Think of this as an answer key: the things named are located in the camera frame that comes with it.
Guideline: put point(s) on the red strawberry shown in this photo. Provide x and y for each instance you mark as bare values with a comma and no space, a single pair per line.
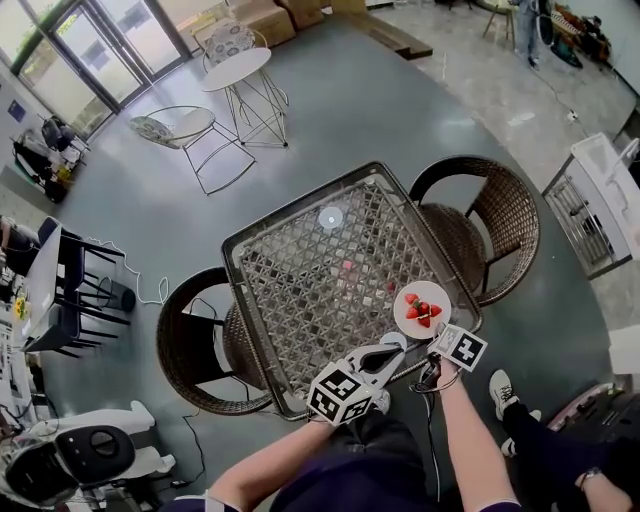
436,310
424,307
424,322
412,313
411,299

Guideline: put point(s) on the person's right forearm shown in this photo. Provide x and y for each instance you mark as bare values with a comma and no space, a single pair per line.
475,445

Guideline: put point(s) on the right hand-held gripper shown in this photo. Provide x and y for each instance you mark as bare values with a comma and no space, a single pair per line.
457,347

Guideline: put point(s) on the clothes rack with bags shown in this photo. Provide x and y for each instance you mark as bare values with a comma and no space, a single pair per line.
47,160

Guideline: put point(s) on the medium cardboard box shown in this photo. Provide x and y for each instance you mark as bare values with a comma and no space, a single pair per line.
305,12

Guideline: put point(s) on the low wide cardboard box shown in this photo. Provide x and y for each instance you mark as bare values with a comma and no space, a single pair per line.
260,20

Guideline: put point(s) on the yellow flowers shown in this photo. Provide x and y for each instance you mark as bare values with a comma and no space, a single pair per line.
21,307

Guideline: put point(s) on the dark wicker armchair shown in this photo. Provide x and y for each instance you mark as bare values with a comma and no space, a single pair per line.
190,350
505,215

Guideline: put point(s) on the person's left forearm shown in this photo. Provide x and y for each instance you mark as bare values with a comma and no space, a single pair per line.
270,465

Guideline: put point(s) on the white round plate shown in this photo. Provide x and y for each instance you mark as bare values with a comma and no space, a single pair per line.
430,292

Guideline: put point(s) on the wooden planks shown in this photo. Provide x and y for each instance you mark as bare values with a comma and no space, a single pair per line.
395,37

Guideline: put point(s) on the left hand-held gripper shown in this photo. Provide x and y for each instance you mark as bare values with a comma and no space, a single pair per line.
337,395

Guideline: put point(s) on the grey desk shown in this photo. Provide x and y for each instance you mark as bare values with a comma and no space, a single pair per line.
45,285

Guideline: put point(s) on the blue wall poster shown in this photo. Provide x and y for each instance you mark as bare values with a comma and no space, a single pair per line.
16,110

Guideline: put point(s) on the dark blue chair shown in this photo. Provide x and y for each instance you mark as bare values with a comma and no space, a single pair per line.
80,300

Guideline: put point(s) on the small pale side table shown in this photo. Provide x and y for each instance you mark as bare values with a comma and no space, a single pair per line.
500,10

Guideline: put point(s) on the glass top wicker table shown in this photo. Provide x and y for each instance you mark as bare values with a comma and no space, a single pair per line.
310,280

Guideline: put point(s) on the white floor robot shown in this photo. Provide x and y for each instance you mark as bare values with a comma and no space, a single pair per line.
95,447

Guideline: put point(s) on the person's white shoe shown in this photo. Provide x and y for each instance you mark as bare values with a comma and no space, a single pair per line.
383,401

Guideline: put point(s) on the person's right hand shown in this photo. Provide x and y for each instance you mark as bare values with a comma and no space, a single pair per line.
447,375

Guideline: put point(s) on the black mesh waste bin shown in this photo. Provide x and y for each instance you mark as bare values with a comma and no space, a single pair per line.
120,297

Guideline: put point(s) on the black hard case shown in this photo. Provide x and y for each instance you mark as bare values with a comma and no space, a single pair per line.
600,415

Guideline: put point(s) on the flat cardboard sheet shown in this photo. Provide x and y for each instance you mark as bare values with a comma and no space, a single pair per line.
350,4

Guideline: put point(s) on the glass double door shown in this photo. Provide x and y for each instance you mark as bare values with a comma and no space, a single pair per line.
100,45

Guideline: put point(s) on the person's dark clothing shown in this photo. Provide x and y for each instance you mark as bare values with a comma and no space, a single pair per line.
370,470

